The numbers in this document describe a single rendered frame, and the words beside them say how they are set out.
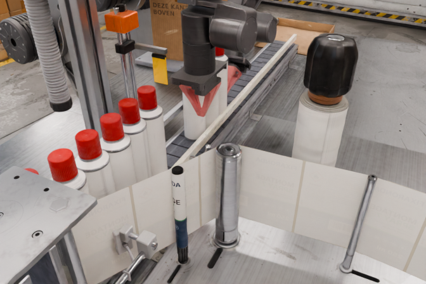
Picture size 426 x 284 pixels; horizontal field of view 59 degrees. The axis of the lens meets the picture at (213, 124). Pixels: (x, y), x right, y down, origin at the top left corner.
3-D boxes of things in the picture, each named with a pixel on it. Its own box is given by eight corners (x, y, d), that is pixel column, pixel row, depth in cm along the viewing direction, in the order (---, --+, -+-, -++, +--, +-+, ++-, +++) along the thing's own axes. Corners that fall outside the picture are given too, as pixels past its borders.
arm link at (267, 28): (245, -1, 103) (231, -12, 95) (285, 0, 97) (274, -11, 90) (237, 42, 103) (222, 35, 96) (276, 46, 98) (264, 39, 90)
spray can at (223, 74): (222, 123, 95) (224, 45, 84) (203, 118, 96) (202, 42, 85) (229, 113, 99) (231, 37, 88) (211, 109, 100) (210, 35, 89)
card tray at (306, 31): (317, 57, 143) (319, 47, 141) (253, 46, 153) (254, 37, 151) (333, 33, 166) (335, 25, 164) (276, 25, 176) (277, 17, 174)
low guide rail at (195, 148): (114, 248, 60) (112, 240, 59) (108, 246, 61) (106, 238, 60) (296, 39, 142) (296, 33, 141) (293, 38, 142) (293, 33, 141)
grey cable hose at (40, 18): (62, 115, 60) (28, -24, 49) (46, 110, 62) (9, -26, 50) (78, 105, 63) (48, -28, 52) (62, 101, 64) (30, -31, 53)
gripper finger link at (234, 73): (228, 95, 93) (236, 58, 94) (202, 90, 96) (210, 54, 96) (236, 100, 100) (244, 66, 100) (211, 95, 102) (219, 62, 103)
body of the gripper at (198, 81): (227, 70, 72) (227, 33, 68) (202, 94, 64) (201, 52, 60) (197, 64, 74) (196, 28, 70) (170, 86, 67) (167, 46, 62)
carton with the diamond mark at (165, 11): (216, 66, 132) (216, -15, 117) (154, 58, 138) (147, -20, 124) (238, 38, 156) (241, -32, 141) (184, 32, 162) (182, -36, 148)
